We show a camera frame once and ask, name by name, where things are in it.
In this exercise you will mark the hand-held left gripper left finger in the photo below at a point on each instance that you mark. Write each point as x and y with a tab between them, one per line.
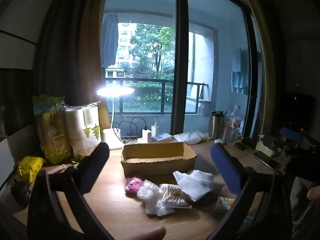
91	165

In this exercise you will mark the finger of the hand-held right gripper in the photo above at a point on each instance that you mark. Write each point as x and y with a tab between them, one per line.
291	133
275	143

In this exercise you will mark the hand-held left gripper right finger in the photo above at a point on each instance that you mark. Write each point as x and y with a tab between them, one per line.
225	167

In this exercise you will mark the white paper towel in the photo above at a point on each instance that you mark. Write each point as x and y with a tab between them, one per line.
196	183

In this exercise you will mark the cartoon print tissue pack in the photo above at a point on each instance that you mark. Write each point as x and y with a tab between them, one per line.
225	203

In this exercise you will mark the pink plush toy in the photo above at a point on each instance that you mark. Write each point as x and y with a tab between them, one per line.
133	185

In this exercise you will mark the cardboard box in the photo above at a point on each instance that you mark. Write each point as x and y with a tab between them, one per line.
155	166

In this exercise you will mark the clear bubble wrap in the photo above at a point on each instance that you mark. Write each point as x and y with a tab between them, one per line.
150	196

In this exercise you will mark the person's right hand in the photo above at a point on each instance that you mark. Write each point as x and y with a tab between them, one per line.
314	193

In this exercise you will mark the person's left hand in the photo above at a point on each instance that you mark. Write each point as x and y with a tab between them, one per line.
147	233

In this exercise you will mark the yellow green tissue pack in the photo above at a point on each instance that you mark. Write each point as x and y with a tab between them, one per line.
265	149

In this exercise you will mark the black smartphone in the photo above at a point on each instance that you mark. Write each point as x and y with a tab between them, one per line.
266	158

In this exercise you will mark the small black object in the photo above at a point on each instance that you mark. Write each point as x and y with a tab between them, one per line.
241	145

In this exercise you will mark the white flat card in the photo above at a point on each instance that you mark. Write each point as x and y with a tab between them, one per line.
58	169

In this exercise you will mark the white desk lamp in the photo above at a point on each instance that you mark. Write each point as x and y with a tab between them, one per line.
112	137

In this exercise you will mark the paper cup sleeve bag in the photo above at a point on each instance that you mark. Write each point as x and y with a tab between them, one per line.
85	130

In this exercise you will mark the clear water bottle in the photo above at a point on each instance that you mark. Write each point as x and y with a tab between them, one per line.
235	128

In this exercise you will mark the steel thermos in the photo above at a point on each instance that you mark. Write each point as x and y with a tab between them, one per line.
217	125

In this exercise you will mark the white folded cloth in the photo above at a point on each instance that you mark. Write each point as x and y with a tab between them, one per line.
190	137

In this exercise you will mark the green snack bag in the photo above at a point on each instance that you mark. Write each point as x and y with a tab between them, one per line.
51	130

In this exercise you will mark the yellow packet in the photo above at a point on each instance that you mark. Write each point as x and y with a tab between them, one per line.
30	167

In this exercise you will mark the white charger block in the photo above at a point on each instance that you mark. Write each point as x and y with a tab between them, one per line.
146	134
155	130

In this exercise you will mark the blue and white box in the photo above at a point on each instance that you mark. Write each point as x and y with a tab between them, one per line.
162	138

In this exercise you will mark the black round object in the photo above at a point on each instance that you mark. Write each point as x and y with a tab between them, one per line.
20	192

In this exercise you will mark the light blue hanging garment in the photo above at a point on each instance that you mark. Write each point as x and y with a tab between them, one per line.
240	70

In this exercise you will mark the black balcony railing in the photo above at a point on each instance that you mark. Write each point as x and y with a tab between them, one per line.
150	80

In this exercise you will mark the brown curtain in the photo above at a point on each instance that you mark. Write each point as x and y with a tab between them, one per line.
70	42

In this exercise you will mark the dark hanging garment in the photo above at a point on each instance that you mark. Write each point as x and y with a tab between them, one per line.
110	40

